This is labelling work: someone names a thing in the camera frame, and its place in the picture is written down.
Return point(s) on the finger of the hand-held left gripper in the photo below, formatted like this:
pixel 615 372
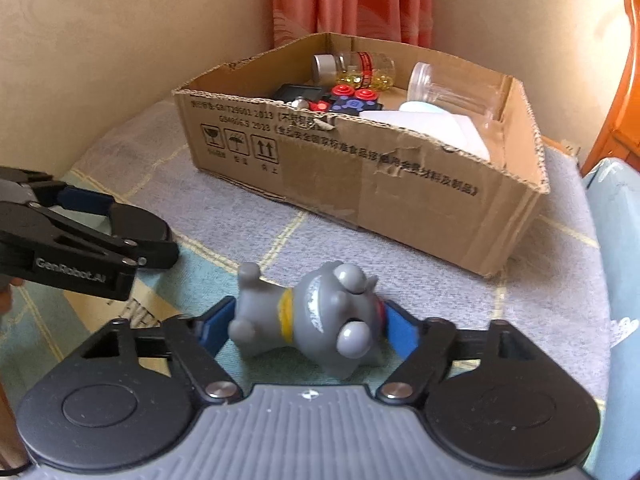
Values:
pixel 75 232
pixel 82 199

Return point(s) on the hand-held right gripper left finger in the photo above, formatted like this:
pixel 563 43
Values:
pixel 217 327

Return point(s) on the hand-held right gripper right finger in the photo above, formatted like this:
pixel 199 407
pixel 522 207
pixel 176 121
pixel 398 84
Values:
pixel 402 332

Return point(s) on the grey toy dog figure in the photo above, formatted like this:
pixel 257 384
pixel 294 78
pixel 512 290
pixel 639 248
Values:
pixel 310 320

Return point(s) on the cardboard box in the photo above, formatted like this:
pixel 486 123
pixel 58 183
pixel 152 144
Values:
pixel 400 200

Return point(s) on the translucent white plastic lid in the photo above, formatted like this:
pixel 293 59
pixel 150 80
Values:
pixel 440 130

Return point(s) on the mint green egg-shaped case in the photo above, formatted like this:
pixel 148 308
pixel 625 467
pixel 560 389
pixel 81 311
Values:
pixel 420 107

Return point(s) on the black fidget cube red buttons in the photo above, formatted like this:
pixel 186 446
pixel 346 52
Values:
pixel 355 105

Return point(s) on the black digital timer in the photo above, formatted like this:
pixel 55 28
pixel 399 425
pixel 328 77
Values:
pixel 295 92

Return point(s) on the person's left hand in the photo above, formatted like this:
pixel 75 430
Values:
pixel 7 300

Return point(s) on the grey and teal checked blanket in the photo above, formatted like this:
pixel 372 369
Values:
pixel 525 310

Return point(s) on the clear plastic jar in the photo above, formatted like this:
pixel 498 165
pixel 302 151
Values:
pixel 450 92

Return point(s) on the glass bottle with yellow capsules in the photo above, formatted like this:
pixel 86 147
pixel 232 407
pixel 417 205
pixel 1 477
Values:
pixel 360 72

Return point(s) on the orange wooden chair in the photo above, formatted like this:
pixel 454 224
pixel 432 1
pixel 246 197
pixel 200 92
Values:
pixel 625 85

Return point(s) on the pink patterned curtain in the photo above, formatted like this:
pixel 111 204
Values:
pixel 350 0

